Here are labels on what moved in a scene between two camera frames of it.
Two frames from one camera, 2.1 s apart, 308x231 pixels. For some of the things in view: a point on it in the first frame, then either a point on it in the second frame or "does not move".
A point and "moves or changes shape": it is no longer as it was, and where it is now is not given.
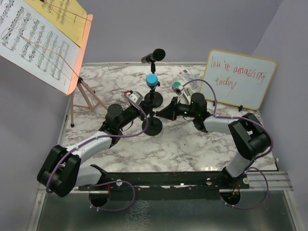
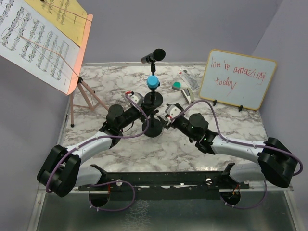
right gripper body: (175, 107) → (167, 124)
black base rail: (162, 186) does not move
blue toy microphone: (151, 79) moves or changes shape
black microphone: (158, 54) does not move
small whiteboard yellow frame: (239, 80) does not move
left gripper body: (142, 107) does not move
